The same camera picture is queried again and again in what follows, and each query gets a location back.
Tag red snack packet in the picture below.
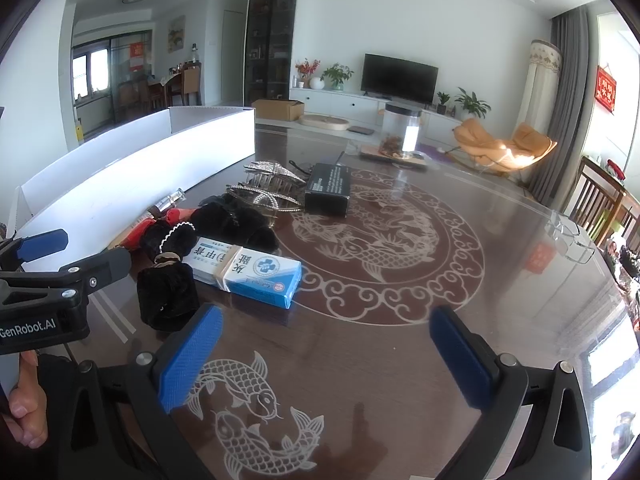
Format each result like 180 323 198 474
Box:
107 207 195 252

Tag black velvet scrunchie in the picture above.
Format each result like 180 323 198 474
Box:
137 220 200 333

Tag black feather hair clip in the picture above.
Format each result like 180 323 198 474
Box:
190 193 279 254

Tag blue white toothpaste box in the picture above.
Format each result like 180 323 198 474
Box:
183 237 303 310

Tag gold pearl claw clip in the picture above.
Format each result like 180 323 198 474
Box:
226 183 304 218

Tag rhinestone bow hair clip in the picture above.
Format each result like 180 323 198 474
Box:
244 160 306 188

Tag black odor bar box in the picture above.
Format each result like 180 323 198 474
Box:
304 162 352 218

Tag person's left hand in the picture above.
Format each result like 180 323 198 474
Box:
3 350 48 450

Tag white storage box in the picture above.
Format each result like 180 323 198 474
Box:
9 106 255 272

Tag clear glasses at table edge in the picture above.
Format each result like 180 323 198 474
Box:
544 210 597 266

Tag wooden dining chair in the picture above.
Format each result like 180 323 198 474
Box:
566 156 639 252

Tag cardboard box on floor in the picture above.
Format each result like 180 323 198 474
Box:
252 99 305 122

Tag orange lounge chair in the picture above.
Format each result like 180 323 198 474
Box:
454 118 556 174

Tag wooden tray under jar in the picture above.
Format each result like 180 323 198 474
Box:
359 145 427 170

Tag white tv cabinet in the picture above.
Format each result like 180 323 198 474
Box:
290 88 461 146

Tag black television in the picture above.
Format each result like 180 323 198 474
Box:
360 53 438 104

